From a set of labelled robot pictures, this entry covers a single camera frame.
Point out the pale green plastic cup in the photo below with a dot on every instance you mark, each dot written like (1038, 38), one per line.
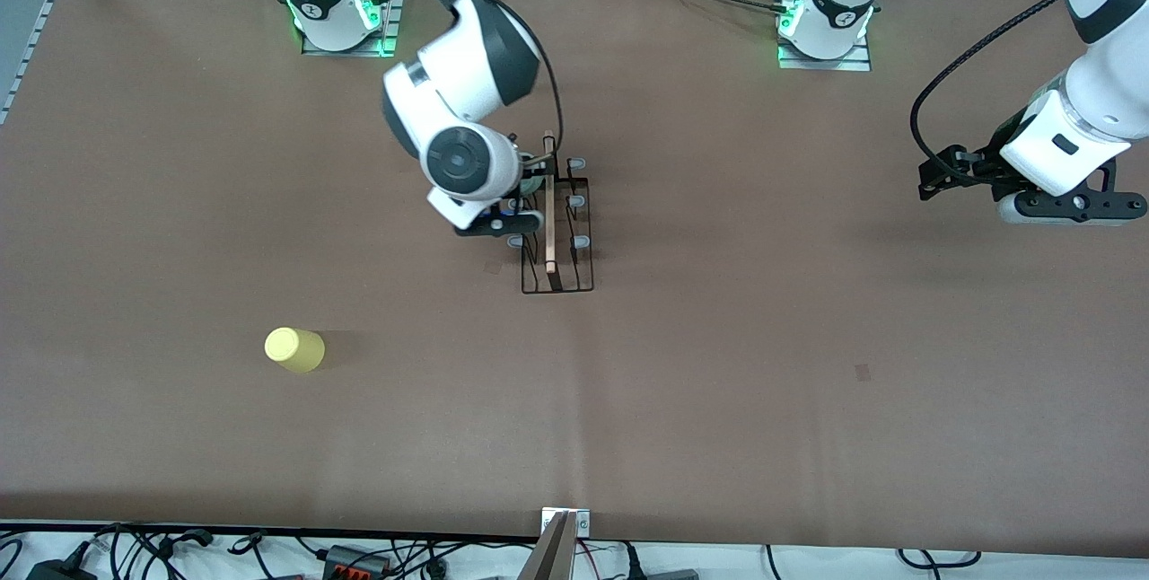
(531, 183)

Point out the yellow plastic cup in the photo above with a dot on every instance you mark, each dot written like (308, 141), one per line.
(294, 350)

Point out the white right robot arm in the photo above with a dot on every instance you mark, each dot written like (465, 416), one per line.
(467, 59)

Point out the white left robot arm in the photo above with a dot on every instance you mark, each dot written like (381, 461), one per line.
(839, 5)

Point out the black box with orange buttons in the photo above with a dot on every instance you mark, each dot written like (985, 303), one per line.
(355, 560)

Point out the black power adapter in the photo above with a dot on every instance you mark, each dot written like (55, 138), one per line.
(58, 571)

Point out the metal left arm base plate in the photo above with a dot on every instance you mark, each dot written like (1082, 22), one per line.
(826, 65)

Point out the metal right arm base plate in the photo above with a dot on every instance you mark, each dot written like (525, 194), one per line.
(391, 32)

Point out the small metal mounting bracket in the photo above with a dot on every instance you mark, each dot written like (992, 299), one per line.
(583, 523)

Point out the grey camera support pole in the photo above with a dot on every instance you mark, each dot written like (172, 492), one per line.
(552, 558)

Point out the perforated aluminium rail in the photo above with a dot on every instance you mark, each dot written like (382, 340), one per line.
(27, 50)

